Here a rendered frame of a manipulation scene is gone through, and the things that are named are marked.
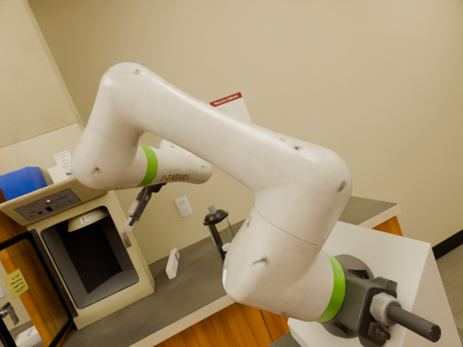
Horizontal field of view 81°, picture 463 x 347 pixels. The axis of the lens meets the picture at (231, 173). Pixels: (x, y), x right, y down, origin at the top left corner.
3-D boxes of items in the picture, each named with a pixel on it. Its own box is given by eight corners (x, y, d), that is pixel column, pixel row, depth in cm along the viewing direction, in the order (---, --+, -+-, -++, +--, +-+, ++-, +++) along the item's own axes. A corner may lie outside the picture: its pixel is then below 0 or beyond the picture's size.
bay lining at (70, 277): (92, 284, 133) (61, 219, 129) (144, 260, 139) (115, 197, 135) (77, 310, 110) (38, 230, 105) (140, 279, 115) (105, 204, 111)
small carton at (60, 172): (60, 183, 104) (53, 168, 103) (73, 177, 105) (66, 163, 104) (54, 184, 99) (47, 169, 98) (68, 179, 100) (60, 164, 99)
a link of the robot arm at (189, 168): (136, 135, 72) (116, 169, 75) (165, 160, 69) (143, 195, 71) (201, 149, 106) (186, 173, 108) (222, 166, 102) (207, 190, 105)
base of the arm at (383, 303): (460, 291, 36) (430, 279, 35) (435, 409, 34) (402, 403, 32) (330, 248, 61) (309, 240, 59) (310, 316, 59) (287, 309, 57)
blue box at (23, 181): (21, 197, 103) (10, 175, 102) (49, 187, 105) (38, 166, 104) (7, 201, 93) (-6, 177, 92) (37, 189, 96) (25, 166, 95)
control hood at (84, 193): (25, 225, 104) (12, 201, 103) (109, 191, 111) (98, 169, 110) (8, 232, 93) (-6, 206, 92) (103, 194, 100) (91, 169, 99)
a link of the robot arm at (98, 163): (110, 144, 51) (70, 118, 56) (87, 202, 53) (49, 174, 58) (167, 152, 68) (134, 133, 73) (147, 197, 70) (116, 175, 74)
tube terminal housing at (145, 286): (93, 300, 134) (21, 155, 125) (156, 270, 141) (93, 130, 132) (77, 330, 110) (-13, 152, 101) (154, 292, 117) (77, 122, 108)
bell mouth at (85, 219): (75, 226, 126) (70, 215, 125) (114, 211, 129) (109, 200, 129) (61, 235, 108) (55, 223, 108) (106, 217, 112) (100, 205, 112)
